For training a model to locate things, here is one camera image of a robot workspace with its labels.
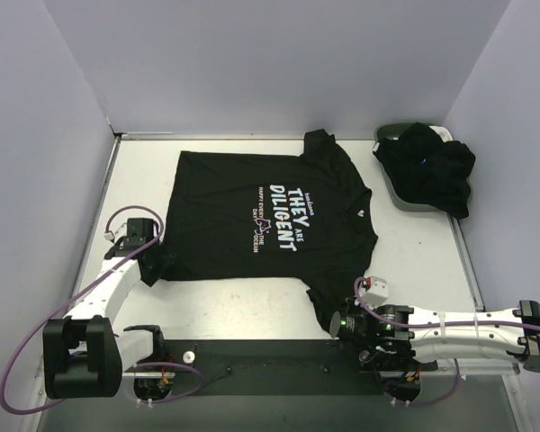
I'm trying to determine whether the black printed t shirt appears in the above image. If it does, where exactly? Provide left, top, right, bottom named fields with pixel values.
left=161, top=130, right=378, bottom=329

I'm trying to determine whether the black t shirt pile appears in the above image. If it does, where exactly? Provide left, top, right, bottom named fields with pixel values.
left=373, top=122, right=476, bottom=220

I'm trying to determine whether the dark grey plastic basket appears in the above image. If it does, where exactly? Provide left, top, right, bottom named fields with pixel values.
left=372, top=121, right=455, bottom=213

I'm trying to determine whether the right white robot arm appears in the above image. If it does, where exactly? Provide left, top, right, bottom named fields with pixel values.
left=329, top=301, right=540, bottom=374

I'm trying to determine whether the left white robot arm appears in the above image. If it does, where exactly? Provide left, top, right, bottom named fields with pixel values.
left=42, top=218, right=168, bottom=400

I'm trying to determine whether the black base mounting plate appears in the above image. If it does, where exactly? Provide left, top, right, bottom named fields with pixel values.
left=133, top=339, right=419, bottom=400

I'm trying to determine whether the white t shirt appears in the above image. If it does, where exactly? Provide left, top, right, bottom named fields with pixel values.
left=430, top=125, right=453, bottom=142

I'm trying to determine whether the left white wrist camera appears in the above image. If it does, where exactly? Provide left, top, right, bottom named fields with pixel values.
left=103, top=223, right=127, bottom=243

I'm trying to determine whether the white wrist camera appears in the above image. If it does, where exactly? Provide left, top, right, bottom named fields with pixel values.
left=103, top=223, right=127, bottom=243
left=358, top=276, right=390, bottom=309

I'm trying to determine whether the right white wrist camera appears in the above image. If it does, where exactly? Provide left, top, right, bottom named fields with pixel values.
left=358, top=276, right=390, bottom=309

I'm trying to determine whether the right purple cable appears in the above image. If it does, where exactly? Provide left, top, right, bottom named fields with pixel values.
left=353, top=276, right=540, bottom=337

